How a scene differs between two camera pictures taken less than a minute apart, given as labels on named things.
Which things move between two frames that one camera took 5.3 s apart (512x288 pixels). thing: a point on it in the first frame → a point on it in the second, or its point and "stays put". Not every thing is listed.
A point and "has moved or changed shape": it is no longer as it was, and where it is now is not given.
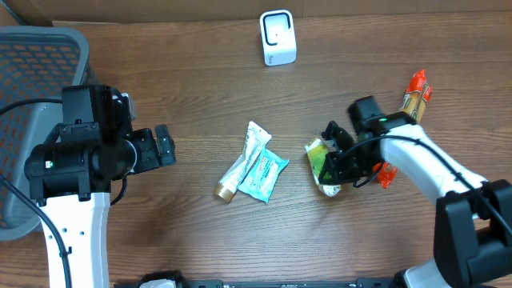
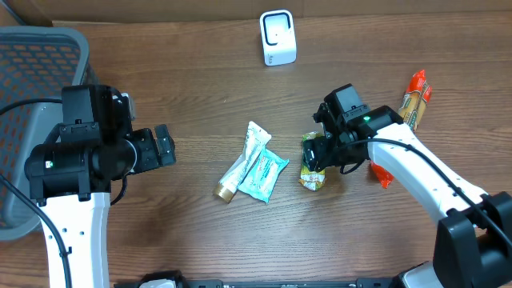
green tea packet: (318, 151) has moved or changed shape
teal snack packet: (262, 177) stays put
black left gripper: (161, 145) stays put
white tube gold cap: (256, 141) stays put
